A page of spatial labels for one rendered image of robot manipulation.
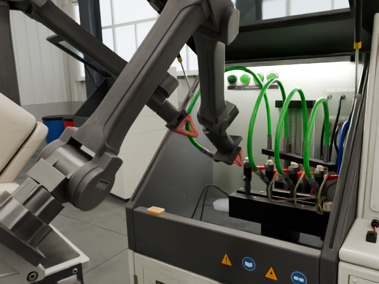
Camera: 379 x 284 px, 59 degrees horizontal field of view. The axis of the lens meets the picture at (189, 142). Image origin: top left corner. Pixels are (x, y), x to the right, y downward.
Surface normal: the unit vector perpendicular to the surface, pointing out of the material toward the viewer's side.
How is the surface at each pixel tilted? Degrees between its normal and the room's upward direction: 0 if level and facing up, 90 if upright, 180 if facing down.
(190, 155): 90
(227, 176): 90
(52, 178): 48
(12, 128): 90
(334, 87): 90
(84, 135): 65
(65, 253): 0
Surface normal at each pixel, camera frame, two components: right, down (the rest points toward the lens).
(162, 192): 0.82, 0.07
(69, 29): 0.55, 0.06
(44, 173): -0.05, -0.52
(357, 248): -0.04, -0.98
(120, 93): -0.25, -0.25
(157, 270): -0.57, 0.17
